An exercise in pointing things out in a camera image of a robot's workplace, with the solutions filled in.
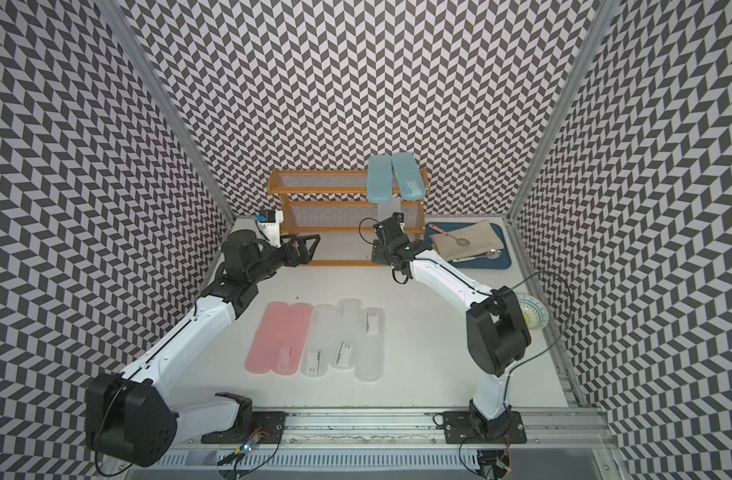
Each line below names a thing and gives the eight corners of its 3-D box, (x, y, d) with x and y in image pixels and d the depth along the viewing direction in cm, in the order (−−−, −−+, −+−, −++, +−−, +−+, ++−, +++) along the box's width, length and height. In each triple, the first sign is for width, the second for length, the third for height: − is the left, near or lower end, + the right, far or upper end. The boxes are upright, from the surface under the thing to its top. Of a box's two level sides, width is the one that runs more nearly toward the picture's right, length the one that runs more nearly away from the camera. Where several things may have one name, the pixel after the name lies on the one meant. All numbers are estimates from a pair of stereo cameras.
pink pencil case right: (273, 374, 84) (270, 371, 82) (288, 307, 97) (286, 303, 95) (303, 374, 84) (301, 371, 82) (313, 307, 97) (312, 303, 95)
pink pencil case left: (247, 373, 84) (243, 369, 81) (266, 306, 97) (262, 301, 95) (276, 373, 84) (272, 369, 81) (290, 306, 97) (288, 301, 95)
